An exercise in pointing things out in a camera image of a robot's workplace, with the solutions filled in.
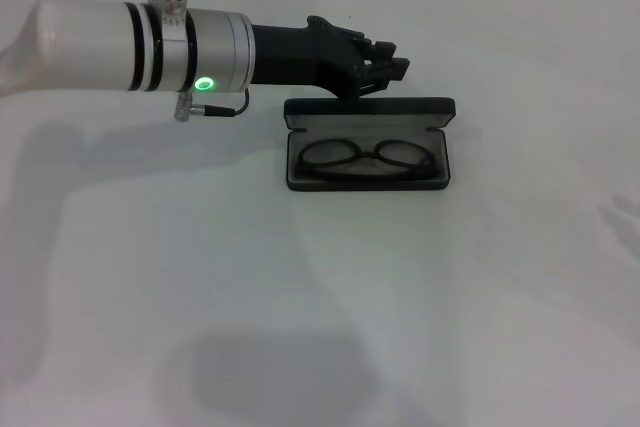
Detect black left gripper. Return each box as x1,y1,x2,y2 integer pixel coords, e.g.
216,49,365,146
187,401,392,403
251,15,411,101

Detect black glasses case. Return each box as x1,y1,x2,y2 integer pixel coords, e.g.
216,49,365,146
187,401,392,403
283,96,457,193

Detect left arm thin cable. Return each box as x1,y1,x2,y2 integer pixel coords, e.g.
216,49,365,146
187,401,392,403
172,89,251,122

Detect black glasses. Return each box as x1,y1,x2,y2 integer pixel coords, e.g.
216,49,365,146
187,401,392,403
298,139,436,181

